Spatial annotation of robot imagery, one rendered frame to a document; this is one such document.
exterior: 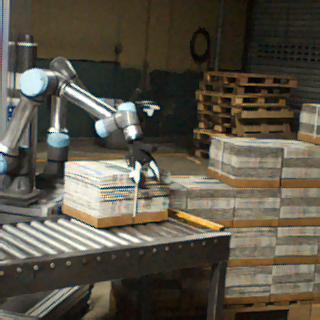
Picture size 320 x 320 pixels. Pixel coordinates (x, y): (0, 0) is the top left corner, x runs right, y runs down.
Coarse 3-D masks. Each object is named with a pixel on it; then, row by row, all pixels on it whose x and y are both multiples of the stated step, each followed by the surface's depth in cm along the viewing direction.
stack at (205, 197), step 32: (192, 192) 375; (224, 192) 381; (256, 192) 389; (288, 192) 396; (256, 256) 398; (288, 256) 405; (128, 288) 380; (160, 288) 382; (192, 288) 388; (256, 288) 403; (288, 288) 410
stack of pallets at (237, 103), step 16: (208, 80) 1041; (224, 80) 1012; (240, 80) 987; (256, 80) 1050; (272, 80) 1024; (288, 80) 1052; (224, 96) 1005; (240, 96) 994; (256, 96) 1019; (272, 96) 1044; (208, 112) 1036; (224, 112) 1023; (208, 128) 1061; (224, 128) 1030
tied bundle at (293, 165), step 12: (276, 144) 405; (288, 144) 407; (300, 144) 412; (312, 144) 414; (288, 156) 390; (300, 156) 393; (312, 156) 396; (288, 168) 392; (300, 168) 394; (312, 168) 397
